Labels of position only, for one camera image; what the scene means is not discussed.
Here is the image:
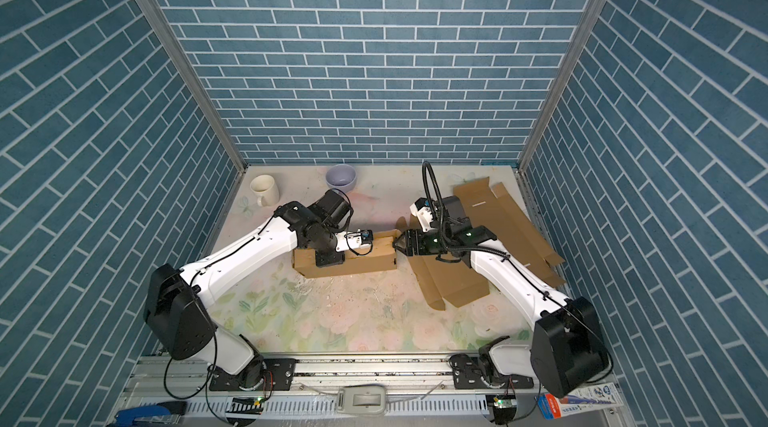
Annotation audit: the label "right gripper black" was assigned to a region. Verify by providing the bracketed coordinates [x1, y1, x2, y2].
[392, 227, 453, 254]

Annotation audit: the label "brown cardboard box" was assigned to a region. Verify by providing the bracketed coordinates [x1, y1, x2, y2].
[293, 229, 401, 278]

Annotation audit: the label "brown cardboard sheet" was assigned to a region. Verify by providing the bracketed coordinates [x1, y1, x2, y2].
[453, 177, 565, 288]
[408, 256, 490, 311]

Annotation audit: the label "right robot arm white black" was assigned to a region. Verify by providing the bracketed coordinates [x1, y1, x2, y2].
[393, 196, 614, 397]

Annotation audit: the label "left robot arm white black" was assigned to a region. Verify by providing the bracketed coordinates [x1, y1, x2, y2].
[144, 189, 353, 387]

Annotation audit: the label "lavender speckled ceramic cup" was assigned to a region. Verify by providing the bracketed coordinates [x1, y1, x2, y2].
[325, 164, 358, 193]

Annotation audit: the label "white ceramic mug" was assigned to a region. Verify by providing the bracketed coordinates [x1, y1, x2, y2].
[249, 174, 280, 207]

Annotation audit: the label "small green circuit board right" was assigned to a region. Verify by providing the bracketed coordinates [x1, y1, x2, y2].
[491, 394, 518, 410]

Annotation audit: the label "white red blue carton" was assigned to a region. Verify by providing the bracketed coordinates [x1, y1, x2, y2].
[537, 382, 624, 420]

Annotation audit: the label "blue tool at bottom left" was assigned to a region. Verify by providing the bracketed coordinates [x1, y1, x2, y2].
[110, 401, 187, 427]

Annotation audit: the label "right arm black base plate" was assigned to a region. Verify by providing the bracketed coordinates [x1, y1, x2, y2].
[448, 353, 534, 390]

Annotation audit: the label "aluminium mounting rail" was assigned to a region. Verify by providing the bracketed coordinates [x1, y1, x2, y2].
[122, 353, 616, 399]

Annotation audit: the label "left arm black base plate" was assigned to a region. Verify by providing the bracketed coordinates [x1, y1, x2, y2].
[208, 358, 297, 393]

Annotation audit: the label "white slotted cable duct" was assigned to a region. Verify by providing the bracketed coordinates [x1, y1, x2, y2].
[185, 395, 493, 419]

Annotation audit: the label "grey plastic handle clamp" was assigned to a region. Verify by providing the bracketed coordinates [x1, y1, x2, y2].
[336, 384, 387, 416]

